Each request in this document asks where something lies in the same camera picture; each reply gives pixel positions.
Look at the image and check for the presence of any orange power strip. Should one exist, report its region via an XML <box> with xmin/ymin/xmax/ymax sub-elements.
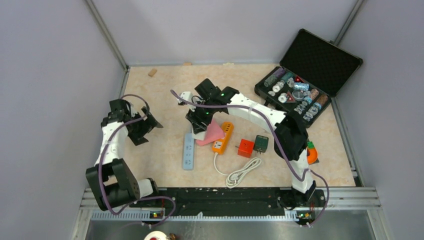
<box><xmin>212</xmin><ymin>121</ymin><xmax>234</xmax><ymax>155</ymax></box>

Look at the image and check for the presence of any red white emergency button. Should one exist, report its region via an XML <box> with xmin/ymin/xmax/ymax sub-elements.
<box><xmin>144</xmin><ymin>231</ymin><xmax>171</xmax><ymax>240</ymax></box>

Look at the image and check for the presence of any pink triangular power strip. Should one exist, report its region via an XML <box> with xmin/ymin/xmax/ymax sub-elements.
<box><xmin>195</xmin><ymin>119</ymin><xmax>225</xmax><ymax>146</ymax></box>

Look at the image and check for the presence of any white coiled cable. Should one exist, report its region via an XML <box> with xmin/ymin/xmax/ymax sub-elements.
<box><xmin>213</xmin><ymin>152</ymin><xmax>263</xmax><ymax>189</ymax></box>

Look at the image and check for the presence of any green cube socket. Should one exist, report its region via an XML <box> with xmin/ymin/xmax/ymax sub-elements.
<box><xmin>253</xmin><ymin>135</ymin><xmax>269</xmax><ymax>153</ymax></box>

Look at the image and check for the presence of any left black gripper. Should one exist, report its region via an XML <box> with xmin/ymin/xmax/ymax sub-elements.
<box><xmin>127</xmin><ymin>106</ymin><xmax>163</xmax><ymax>145</ymax></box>

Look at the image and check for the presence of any white cube socket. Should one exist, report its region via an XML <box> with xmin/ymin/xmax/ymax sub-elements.
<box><xmin>191</xmin><ymin>129</ymin><xmax>207</xmax><ymax>141</ymax></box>

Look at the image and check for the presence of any blue power strip with cable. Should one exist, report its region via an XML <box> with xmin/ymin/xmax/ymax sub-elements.
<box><xmin>182</xmin><ymin>133</ymin><xmax>195</xmax><ymax>171</ymax></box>

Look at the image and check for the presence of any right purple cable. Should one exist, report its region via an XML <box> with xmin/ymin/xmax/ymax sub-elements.
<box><xmin>170</xmin><ymin>89</ymin><xmax>331</xmax><ymax>227</ymax></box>

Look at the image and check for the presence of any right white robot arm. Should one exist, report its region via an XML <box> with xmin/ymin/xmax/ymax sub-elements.
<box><xmin>177</xmin><ymin>78</ymin><xmax>317</xmax><ymax>206</ymax></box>

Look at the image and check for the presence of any small wooden block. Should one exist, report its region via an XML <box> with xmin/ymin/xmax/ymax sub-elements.
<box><xmin>148</xmin><ymin>68</ymin><xmax>158</xmax><ymax>77</ymax></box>

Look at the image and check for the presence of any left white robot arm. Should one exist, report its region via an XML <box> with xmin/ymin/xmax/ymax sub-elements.
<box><xmin>85</xmin><ymin>98</ymin><xmax>162</xmax><ymax>211</ymax></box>

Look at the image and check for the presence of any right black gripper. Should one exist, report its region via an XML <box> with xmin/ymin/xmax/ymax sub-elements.
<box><xmin>185</xmin><ymin>99</ymin><xmax>216</xmax><ymax>134</ymax></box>

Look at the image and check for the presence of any black open case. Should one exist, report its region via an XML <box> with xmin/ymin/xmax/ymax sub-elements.
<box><xmin>254</xmin><ymin>28</ymin><xmax>363</xmax><ymax>128</ymax></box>

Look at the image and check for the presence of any red cube socket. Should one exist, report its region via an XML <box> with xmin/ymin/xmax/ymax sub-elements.
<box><xmin>237</xmin><ymin>138</ymin><xmax>255</xmax><ymax>158</ymax></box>

